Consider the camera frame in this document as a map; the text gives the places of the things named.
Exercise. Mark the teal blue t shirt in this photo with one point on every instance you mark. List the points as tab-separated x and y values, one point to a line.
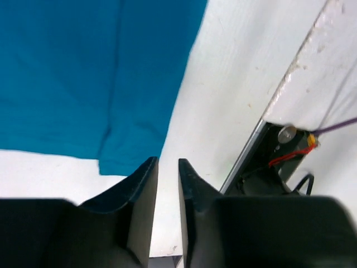
93	79

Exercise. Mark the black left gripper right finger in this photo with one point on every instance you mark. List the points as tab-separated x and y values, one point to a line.
277	231

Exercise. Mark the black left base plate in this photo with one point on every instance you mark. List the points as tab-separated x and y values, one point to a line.
268	160

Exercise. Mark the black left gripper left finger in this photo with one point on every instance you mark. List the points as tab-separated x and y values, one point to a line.
112	229

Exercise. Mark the white front cover board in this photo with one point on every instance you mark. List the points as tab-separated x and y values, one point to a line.
321	81

